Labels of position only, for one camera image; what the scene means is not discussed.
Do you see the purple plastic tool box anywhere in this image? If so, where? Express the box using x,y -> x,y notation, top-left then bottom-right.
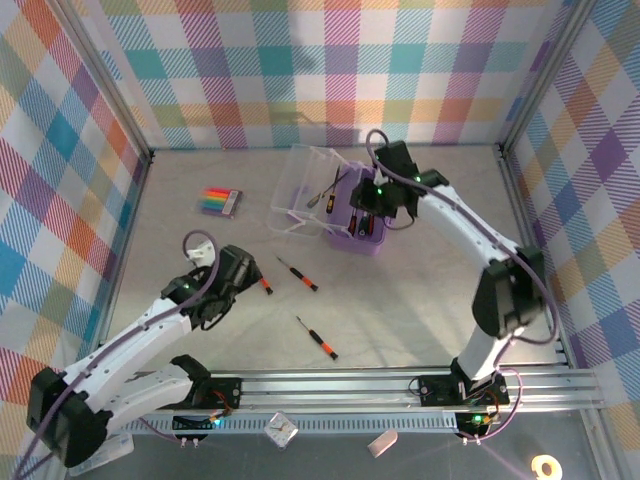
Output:
325,160 -> 389,257

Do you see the clear plastic container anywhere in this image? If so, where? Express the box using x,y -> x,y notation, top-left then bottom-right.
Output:
268,143 -> 361,240

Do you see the clear highlighter marker pack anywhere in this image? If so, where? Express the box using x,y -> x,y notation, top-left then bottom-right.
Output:
200,186 -> 245,219

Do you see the black controller board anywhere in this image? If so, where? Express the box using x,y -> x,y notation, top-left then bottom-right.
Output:
455,412 -> 501,436
172,413 -> 225,435

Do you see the small white clock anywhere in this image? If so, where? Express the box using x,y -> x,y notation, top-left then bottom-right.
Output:
263,410 -> 300,446

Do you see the pink eraser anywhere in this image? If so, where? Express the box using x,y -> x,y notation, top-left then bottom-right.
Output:
367,429 -> 399,457

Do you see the white tape roll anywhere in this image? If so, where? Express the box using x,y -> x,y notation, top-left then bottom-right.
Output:
530,454 -> 564,479

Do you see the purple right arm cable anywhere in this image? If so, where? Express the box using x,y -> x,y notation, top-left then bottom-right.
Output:
366,129 -> 560,346

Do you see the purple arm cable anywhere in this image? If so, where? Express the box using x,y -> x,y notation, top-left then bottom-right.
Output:
366,129 -> 560,346
12,228 -> 221,479

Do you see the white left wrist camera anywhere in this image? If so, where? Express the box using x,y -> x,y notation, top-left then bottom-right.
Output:
187,239 -> 217,266

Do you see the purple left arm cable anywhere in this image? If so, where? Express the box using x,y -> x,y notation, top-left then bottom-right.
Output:
12,228 -> 221,479

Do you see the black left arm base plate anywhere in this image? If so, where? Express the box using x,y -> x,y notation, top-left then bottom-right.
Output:
189,377 -> 245,412

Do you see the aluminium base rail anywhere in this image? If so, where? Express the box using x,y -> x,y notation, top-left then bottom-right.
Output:
53,368 -> 601,416

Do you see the slotted grey cable duct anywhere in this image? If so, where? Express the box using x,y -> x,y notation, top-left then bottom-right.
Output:
119,413 -> 459,437

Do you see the aluminium frame post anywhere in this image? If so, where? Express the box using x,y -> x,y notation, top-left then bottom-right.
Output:
497,0 -> 600,157
52,0 -> 155,164

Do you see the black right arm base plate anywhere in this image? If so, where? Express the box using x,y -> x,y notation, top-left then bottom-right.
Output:
417,373 -> 511,407

